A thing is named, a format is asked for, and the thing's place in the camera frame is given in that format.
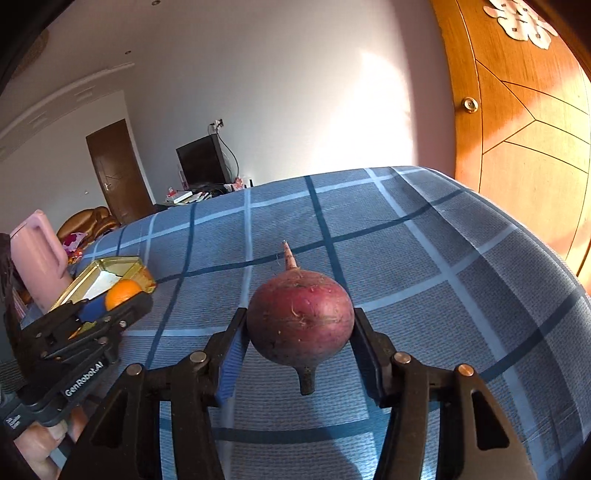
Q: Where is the orange mandarin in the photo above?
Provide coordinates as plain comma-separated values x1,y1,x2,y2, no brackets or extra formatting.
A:
105,280,144,311

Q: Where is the dark television stand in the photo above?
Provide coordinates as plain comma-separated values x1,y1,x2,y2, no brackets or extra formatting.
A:
154,182,254,213

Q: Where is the pink electric kettle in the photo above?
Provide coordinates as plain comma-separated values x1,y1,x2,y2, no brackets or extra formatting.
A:
9,210,74,312

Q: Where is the blue plaid tablecloth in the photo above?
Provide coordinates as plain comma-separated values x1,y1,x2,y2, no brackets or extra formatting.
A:
0,166,583,480

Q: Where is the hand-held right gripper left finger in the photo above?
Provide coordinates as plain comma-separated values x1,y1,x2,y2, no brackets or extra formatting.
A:
58,307,249,480

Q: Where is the person's left hand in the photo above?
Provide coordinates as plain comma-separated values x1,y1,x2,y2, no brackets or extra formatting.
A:
14,405,88,480

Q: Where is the black television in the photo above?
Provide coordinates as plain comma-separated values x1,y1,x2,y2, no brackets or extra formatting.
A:
176,135,232,188

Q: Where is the pink red cloth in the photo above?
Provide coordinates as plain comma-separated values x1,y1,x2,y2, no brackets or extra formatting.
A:
62,232,88,254

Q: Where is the purple beetroot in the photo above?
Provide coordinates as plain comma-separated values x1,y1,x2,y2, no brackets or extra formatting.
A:
246,240,355,396

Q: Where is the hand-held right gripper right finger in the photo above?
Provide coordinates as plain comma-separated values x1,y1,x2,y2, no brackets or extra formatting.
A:
353,307,539,480

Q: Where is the gold tin box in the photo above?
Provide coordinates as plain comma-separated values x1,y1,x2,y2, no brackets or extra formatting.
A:
48,255,157,312

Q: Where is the light wooden door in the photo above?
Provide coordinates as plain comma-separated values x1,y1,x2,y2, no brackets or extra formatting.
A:
429,0,591,296

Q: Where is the black power cable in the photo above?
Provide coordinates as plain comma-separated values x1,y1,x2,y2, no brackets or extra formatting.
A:
217,129,241,178

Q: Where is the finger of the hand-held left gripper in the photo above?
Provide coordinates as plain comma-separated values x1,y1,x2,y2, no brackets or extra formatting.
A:
18,299,108,346
39,291,154,366

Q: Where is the white paper door decoration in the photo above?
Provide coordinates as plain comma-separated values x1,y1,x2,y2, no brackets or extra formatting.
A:
483,0,559,51

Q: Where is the dark brown door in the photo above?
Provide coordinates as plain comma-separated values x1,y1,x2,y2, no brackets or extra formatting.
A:
85,119,155,225

